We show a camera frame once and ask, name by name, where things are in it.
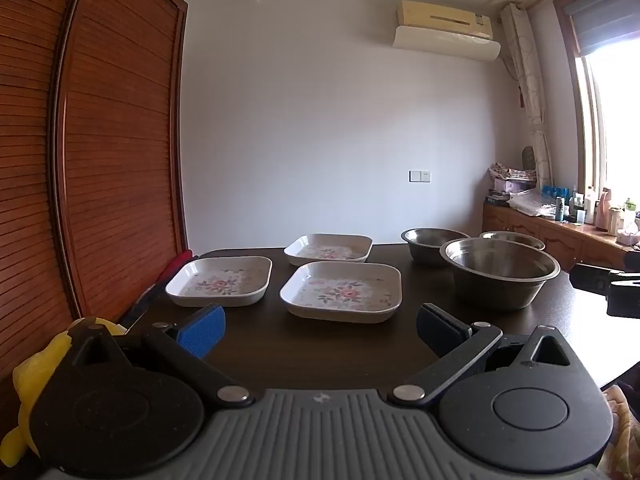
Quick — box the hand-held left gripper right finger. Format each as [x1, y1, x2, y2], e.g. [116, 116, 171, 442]
[387, 304, 583, 406]

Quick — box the patterned paper bundle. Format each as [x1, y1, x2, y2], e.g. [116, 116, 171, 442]
[489, 162, 537, 181]

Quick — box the large stainless steel bowl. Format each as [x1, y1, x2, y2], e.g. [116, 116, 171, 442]
[440, 238, 561, 311]

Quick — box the clear plastic bag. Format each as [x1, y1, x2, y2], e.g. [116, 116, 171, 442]
[509, 191, 556, 218]

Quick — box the grey roller blind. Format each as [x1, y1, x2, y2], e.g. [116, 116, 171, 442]
[565, 0, 640, 56]

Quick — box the red cloth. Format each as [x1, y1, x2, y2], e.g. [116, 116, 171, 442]
[157, 250, 193, 286]

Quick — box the patterned cream curtain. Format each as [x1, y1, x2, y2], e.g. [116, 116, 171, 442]
[501, 4, 553, 196]

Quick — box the slatted wooden wardrobe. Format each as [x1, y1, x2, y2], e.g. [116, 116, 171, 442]
[0, 0, 190, 411]

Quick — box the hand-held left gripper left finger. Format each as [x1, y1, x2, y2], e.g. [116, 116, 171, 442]
[62, 304, 253, 407]

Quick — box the low wooden cabinet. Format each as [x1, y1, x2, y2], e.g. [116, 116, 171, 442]
[482, 200, 640, 273]

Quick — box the floral square white plate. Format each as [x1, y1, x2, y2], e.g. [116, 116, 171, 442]
[284, 233, 374, 266]
[279, 261, 403, 324]
[165, 256, 273, 308]

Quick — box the yellow plush toy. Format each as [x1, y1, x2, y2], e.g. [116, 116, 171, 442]
[0, 317, 128, 458]

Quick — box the row of toiletry bottles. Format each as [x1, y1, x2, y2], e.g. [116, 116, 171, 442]
[542, 185, 640, 246]

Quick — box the dark navy cloth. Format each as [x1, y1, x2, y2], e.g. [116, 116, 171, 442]
[119, 284, 168, 330]

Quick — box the wall air conditioner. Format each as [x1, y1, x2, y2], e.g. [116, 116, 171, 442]
[392, 0, 502, 63]

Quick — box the window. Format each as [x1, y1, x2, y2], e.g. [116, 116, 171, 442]
[552, 0, 640, 201]

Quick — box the purple box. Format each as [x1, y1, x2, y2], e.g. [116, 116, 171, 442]
[492, 180, 536, 196]

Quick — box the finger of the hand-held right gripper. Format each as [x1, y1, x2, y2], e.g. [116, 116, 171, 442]
[607, 281, 640, 318]
[570, 262, 640, 293]

